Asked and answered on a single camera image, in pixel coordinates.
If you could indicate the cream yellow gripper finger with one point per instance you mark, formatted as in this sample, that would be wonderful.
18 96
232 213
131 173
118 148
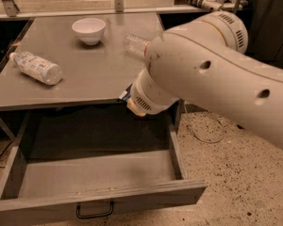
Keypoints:
133 108

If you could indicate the dark blue rxbar wrapper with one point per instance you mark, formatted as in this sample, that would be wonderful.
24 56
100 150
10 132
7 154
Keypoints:
126 94

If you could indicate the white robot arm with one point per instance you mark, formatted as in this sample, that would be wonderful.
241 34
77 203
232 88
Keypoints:
203 62

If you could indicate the grey counter cabinet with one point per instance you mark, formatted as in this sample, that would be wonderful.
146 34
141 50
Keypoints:
85 102

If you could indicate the grey open drawer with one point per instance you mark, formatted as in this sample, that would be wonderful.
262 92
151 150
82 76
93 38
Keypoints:
138 169

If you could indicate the clear plastic water bottle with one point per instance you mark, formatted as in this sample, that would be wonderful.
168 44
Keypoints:
136 46

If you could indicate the white ceramic bowl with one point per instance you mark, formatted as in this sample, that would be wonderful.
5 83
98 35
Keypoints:
89 30

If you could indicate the white labelled plastic bottle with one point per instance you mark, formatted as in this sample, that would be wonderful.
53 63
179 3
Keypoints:
37 67

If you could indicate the white power strip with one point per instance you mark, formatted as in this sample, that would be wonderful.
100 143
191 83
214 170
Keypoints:
198 0

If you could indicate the metal shelf rail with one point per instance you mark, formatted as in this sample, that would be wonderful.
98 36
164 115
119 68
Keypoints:
116 3

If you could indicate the black drawer handle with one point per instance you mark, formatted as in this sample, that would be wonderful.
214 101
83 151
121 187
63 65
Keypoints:
94 210

